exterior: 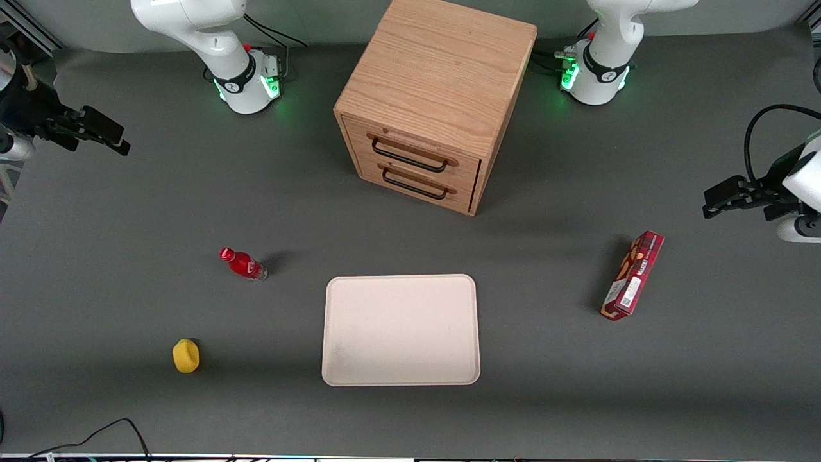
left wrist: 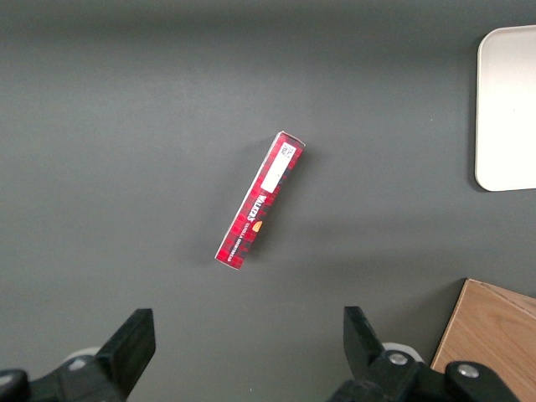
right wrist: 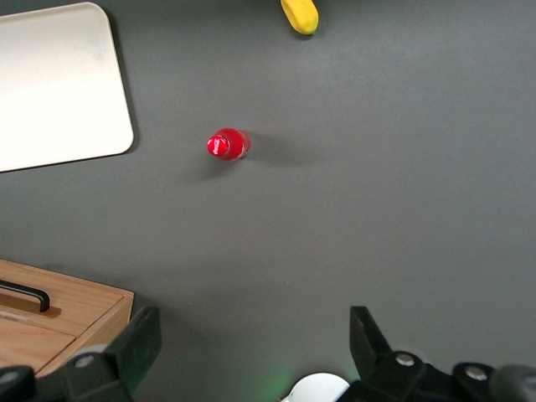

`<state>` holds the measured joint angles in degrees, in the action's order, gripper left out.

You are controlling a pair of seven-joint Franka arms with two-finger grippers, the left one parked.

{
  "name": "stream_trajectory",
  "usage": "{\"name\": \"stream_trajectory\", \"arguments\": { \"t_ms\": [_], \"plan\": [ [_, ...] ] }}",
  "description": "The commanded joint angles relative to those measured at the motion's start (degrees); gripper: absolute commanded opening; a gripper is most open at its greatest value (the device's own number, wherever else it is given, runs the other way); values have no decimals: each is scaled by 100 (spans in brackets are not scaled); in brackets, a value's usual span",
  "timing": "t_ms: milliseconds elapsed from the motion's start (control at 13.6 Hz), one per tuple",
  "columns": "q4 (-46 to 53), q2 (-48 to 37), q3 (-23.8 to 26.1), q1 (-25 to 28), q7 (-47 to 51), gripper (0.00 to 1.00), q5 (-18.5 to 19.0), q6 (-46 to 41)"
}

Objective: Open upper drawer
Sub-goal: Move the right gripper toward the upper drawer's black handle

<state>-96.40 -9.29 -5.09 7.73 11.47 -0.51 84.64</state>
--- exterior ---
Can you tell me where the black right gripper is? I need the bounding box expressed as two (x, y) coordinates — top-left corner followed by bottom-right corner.
(0, 76), (131, 157)

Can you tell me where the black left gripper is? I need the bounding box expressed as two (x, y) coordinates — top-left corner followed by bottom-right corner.
(702, 144), (804, 223)

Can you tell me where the wooden drawer cabinet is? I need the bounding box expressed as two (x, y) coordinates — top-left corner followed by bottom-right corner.
(334, 0), (538, 216)

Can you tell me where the red snack box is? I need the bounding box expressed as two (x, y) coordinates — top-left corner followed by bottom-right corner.
(600, 230), (665, 321)

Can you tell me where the red plastic bottle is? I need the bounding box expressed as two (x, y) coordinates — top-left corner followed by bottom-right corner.
(219, 247), (268, 282)

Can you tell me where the yellow lemon toy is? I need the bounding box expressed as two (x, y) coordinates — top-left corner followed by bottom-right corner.
(172, 338), (201, 374)

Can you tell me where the cream rectangular tray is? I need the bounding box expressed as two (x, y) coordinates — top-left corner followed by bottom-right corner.
(321, 274), (481, 387)

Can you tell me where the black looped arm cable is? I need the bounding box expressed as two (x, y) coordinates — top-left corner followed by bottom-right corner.
(743, 104), (821, 188)

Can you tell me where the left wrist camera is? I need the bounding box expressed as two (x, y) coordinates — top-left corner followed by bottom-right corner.
(763, 204), (821, 243)

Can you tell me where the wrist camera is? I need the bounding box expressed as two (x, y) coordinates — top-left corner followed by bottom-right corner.
(0, 125), (37, 162)
(763, 204), (821, 243)

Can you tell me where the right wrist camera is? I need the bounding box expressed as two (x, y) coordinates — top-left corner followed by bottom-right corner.
(0, 125), (37, 162)

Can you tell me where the aluminium frame profile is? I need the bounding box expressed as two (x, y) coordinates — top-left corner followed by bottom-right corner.
(0, 0), (65, 57)

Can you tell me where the thin black floor cable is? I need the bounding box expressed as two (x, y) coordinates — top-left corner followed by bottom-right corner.
(26, 418), (152, 462)

